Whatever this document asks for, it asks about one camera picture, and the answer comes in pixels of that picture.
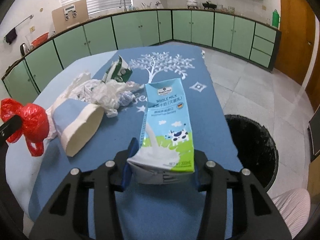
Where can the black wok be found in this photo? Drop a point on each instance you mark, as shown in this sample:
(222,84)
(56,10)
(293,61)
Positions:
(208,5)

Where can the translucent white plastic bag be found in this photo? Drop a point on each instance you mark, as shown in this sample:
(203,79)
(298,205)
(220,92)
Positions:
(107,90)

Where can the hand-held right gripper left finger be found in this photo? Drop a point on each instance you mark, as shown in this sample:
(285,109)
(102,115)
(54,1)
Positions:
(127,170)

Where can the black trash bin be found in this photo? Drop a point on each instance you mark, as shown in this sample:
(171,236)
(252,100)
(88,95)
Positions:
(250,145)

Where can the green base cabinets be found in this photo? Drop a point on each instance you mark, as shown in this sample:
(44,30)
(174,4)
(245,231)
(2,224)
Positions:
(137,30)

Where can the cardboard box water dispenser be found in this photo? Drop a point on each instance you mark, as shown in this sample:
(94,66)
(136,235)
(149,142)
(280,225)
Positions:
(58,20)

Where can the green thermos bottle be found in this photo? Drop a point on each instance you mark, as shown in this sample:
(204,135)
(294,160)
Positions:
(275,18)

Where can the metal kitchen faucet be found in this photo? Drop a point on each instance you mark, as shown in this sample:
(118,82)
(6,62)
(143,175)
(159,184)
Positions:
(123,3)

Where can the blue cow print milk carton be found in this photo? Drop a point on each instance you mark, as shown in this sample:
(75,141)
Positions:
(167,120)

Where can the blue crumpled plastic wrapper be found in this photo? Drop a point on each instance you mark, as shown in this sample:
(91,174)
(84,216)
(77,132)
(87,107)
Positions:
(126,98)

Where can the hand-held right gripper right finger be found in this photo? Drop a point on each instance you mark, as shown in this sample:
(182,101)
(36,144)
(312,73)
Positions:
(197,181)

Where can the wooden door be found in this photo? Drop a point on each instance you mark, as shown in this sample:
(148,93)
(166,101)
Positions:
(315,75)
(292,30)

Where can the white cooking pot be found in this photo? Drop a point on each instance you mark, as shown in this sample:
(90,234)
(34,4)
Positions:
(192,3)

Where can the white device on cardboard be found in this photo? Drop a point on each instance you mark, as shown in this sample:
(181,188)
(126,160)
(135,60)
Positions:
(70,12)

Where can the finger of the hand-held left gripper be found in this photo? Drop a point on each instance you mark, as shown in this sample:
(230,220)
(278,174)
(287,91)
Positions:
(10,127)

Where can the dark towel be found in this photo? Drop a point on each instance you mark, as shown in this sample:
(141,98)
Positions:
(11,36)

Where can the black glass cabinet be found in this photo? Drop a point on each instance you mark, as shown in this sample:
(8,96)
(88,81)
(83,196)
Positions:
(315,135)

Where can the light blue table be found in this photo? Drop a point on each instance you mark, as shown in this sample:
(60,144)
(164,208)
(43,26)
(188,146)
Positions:
(20,170)

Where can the red plastic basin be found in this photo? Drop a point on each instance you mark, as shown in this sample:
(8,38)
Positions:
(40,39)

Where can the metal kettle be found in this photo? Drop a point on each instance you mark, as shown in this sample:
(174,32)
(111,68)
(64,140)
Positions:
(23,48)

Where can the person's leg striped trousers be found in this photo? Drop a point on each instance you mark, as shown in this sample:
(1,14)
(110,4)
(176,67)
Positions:
(292,210)

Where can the metal towel rail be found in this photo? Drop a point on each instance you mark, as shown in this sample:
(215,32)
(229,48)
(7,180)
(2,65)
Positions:
(18,26)

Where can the blue and white paper cup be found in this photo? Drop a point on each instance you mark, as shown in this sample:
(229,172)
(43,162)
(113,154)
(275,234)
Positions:
(70,117)

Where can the blue tree print table mat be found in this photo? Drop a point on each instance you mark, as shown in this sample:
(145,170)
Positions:
(200,110)

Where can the red plastic bag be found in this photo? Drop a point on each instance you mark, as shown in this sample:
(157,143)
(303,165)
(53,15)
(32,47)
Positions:
(35,122)

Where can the green and white carton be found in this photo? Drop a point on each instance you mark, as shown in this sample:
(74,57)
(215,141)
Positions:
(117,71)

